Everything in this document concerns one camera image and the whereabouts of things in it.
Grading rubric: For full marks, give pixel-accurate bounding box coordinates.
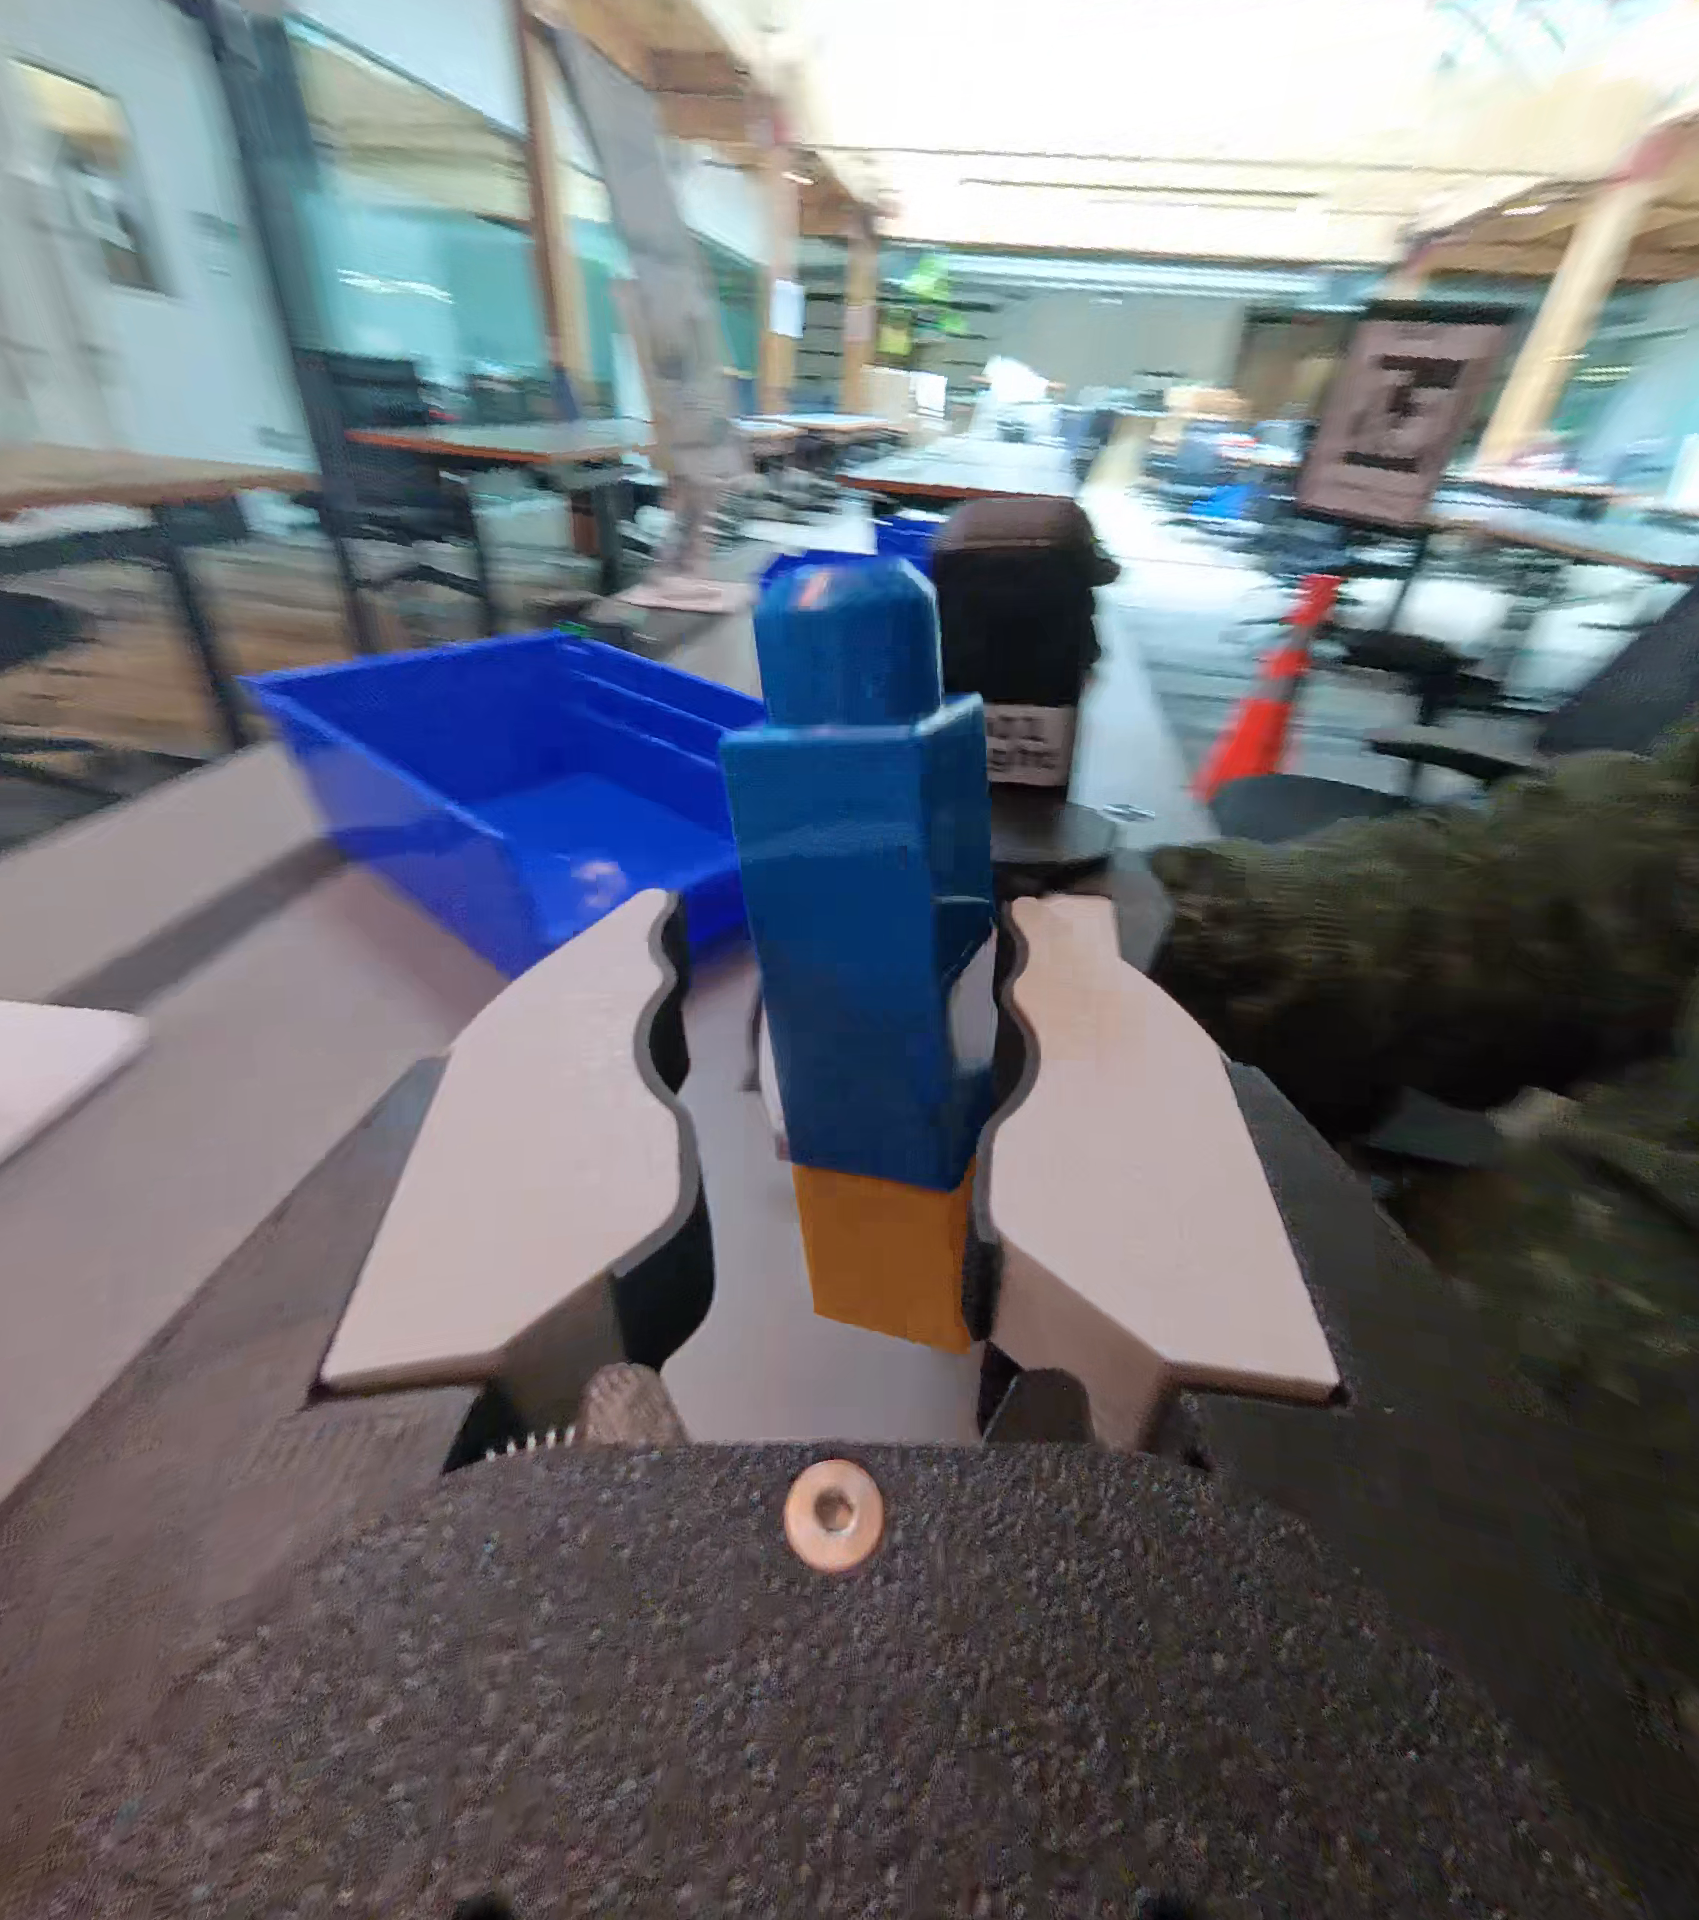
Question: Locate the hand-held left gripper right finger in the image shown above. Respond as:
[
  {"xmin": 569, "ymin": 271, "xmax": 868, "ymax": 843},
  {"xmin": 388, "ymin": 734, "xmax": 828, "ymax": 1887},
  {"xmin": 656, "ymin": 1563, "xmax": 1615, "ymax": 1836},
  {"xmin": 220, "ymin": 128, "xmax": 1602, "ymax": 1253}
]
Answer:
[{"xmin": 970, "ymin": 895, "xmax": 1351, "ymax": 1450}]

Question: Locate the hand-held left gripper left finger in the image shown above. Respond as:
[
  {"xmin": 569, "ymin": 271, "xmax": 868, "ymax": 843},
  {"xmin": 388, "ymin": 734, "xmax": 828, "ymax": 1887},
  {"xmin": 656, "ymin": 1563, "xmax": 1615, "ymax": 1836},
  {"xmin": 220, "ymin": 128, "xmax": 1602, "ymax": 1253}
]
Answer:
[{"xmin": 321, "ymin": 888, "xmax": 722, "ymax": 1461}]

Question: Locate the blue and orange block tower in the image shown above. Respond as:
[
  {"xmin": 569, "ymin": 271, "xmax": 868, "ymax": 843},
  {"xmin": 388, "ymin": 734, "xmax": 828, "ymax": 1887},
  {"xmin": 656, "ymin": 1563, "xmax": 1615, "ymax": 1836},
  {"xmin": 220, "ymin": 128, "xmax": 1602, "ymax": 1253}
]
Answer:
[{"xmin": 722, "ymin": 553, "xmax": 1005, "ymax": 1360}]

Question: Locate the person's right forearm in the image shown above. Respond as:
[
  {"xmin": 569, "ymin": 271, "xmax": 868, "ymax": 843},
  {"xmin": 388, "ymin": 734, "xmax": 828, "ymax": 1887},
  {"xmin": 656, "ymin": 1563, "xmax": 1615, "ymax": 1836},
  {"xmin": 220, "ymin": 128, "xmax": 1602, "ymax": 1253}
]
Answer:
[{"xmin": 1148, "ymin": 658, "xmax": 1699, "ymax": 1161}]

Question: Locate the orange traffic cone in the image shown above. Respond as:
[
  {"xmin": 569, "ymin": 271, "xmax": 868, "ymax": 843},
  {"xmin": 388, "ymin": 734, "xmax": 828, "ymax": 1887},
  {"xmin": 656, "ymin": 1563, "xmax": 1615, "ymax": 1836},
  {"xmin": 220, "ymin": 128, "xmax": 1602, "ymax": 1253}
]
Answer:
[{"xmin": 1189, "ymin": 572, "xmax": 1351, "ymax": 812}]

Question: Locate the black and white marker sign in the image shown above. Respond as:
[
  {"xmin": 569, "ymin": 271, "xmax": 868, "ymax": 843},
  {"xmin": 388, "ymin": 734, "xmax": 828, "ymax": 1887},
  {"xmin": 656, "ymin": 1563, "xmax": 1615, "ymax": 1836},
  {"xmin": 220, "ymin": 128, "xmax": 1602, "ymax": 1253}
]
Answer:
[{"xmin": 1294, "ymin": 299, "xmax": 1526, "ymax": 534}]

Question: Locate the person in green sweater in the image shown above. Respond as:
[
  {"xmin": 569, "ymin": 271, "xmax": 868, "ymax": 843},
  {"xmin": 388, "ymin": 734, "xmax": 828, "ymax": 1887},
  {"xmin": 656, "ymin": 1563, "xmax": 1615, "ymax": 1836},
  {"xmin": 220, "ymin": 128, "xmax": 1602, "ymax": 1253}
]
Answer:
[{"xmin": 1391, "ymin": 1051, "xmax": 1699, "ymax": 1920}]

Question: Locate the wooden background desk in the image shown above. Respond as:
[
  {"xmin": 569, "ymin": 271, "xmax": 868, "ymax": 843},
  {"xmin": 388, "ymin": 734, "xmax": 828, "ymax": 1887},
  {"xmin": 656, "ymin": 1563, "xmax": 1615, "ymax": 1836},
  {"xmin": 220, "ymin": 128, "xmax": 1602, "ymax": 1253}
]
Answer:
[
  {"xmin": 347, "ymin": 424, "xmax": 656, "ymax": 601},
  {"xmin": 0, "ymin": 450, "xmax": 325, "ymax": 755}
]

